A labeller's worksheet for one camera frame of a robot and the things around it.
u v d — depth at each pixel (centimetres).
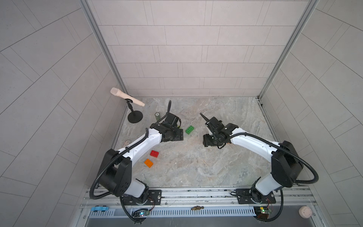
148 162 82
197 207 68
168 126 64
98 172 39
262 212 68
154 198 71
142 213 65
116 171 41
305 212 65
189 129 96
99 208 66
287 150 44
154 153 85
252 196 64
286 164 43
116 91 82
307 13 73
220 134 61
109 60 92
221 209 75
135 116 104
